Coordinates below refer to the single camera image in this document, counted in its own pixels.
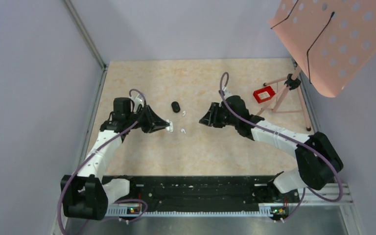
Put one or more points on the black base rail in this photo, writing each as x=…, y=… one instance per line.
x=128, y=197

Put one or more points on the white charging case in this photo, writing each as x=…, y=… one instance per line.
x=170, y=127

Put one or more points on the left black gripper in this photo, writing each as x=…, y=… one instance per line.
x=153, y=122

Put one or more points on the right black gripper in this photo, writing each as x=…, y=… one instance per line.
x=211, y=118

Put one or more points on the black earbud charging case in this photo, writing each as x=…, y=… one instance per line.
x=175, y=107

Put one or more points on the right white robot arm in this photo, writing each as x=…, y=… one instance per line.
x=316, y=158

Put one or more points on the pink perforated music stand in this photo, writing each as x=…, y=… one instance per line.
x=331, y=40

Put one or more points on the red square box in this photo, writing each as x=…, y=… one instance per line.
x=264, y=94

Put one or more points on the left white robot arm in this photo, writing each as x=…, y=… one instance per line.
x=100, y=159

